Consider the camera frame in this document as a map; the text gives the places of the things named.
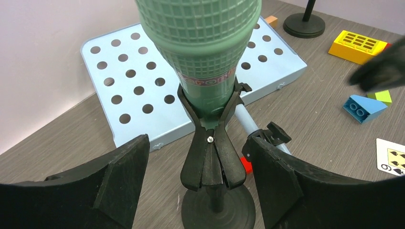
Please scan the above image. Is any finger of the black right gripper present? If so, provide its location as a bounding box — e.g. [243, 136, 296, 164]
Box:
[348, 38, 405, 93]

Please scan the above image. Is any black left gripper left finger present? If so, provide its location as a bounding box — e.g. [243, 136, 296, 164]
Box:
[0, 135, 149, 229]

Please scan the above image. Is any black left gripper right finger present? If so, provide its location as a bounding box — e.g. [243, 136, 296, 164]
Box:
[250, 137, 405, 229]

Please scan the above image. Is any black microphone stand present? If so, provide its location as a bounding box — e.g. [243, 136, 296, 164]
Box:
[283, 0, 326, 39]
[178, 81, 256, 229]

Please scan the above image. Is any light blue music stand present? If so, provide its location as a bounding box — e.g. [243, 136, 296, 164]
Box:
[81, 18, 307, 151]

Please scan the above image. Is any mint green toy microphone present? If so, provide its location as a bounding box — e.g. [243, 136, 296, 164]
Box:
[136, 0, 262, 129]

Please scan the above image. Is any lime green wooden block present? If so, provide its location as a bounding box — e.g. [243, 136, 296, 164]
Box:
[367, 90, 392, 107]

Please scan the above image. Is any yellow red blue brick block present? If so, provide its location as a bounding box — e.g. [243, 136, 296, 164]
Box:
[328, 30, 391, 65]

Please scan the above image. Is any blue sloped toy brick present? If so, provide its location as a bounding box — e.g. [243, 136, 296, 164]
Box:
[342, 94, 388, 124]

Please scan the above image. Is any orange rectangular block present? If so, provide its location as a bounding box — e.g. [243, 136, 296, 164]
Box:
[240, 156, 253, 174]

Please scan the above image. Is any face up playing card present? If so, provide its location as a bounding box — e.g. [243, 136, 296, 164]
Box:
[376, 138, 405, 176]

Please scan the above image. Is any tan wooden block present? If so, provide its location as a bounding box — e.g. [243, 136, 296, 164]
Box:
[265, 16, 278, 29]

